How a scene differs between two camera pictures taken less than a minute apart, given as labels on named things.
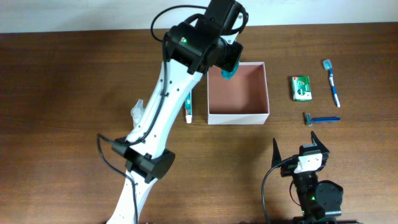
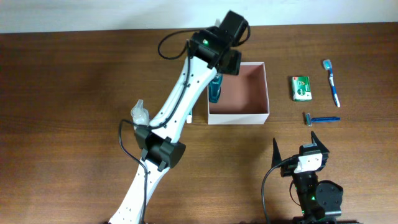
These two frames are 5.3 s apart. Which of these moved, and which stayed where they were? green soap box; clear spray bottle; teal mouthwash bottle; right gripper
Moved: teal mouthwash bottle
Stayed: clear spray bottle; green soap box; right gripper
